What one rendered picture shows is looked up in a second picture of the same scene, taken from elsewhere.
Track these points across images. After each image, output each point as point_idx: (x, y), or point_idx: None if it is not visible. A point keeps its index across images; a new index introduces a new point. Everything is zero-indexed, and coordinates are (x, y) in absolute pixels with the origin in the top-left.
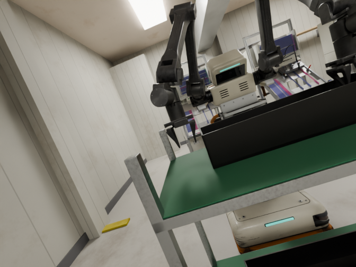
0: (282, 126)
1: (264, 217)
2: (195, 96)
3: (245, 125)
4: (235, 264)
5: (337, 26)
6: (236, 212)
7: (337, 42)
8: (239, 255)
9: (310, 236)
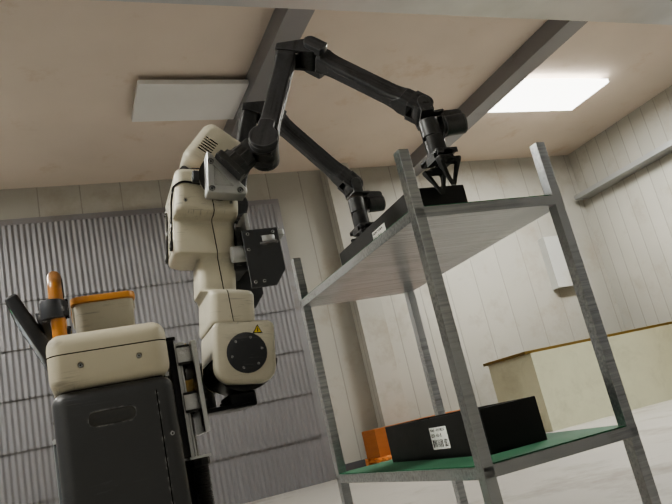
0: None
1: None
2: (254, 158)
3: None
4: (471, 462)
5: (362, 199)
6: None
7: (363, 211)
8: (448, 467)
9: (386, 470)
